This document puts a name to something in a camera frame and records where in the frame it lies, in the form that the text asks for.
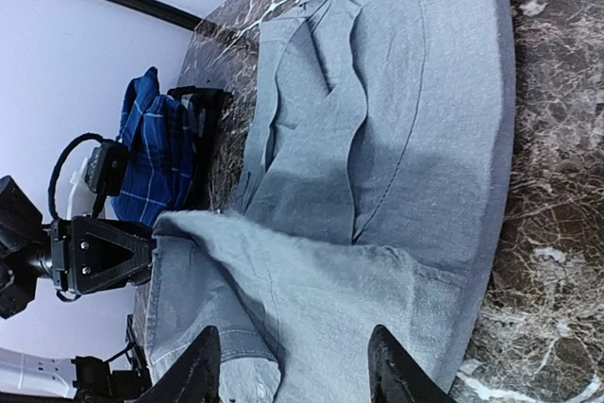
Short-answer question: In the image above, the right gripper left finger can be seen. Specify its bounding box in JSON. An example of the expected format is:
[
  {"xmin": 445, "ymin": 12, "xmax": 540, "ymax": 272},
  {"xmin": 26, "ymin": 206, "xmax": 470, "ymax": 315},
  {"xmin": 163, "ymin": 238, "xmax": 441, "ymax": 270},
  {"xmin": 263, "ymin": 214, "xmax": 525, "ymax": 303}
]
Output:
[{"xmin": 136, "ymin": 326, "xmax": 221, "ymax": 403}]

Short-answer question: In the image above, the grey long sleeve shirt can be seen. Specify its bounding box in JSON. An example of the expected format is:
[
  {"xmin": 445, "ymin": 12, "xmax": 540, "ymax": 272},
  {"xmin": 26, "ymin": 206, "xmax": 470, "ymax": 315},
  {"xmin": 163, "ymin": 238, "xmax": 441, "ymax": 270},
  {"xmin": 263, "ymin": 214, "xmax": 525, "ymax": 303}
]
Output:
[{"xmin": 144, "ymin": 0, "xmax": 515, "ymax": 402}]

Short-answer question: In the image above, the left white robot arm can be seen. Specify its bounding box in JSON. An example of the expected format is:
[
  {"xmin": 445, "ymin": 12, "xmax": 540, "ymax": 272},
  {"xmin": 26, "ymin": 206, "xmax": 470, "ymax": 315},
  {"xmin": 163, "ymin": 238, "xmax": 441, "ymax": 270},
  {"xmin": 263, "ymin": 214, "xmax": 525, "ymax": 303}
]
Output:
[{"xmin": 1, "ymin": 176, "xmax": 156, "ymax": 402}]

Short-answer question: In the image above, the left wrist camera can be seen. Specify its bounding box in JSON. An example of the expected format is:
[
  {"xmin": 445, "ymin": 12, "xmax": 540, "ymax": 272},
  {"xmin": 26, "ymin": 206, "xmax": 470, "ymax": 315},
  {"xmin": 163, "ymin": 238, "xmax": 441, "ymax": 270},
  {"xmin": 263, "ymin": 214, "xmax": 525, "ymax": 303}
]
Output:
[{"xmin": 46, "ymin": 132, "xmax": 131, "ymax": 215}]

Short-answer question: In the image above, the blue plaid folded shirt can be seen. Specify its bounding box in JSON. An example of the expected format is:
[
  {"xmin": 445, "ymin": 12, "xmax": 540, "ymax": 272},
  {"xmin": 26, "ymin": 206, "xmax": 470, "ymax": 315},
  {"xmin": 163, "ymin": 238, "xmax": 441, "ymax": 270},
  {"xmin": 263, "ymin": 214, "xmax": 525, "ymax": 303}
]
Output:
[{"xmin": 111, "ymin": 67, "xmax": 195, "ymax": 227}]

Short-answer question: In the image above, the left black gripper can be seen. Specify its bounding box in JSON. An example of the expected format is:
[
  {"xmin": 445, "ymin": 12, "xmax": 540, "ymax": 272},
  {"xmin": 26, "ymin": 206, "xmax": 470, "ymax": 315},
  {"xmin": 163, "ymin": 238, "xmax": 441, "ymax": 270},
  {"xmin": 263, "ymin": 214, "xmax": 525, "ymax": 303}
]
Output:
[{"xmin": 27, "ymin": 216, "xmax": 156, "ymax": 294}]

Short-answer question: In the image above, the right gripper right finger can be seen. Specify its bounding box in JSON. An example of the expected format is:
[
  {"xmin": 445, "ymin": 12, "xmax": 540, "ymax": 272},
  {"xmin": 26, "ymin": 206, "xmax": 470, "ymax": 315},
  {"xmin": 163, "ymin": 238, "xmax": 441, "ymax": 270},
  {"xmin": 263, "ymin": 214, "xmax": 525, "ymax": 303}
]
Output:
[{"xmin": 367, "ymin": 325, "xmax": 455, "ymax": 403}]

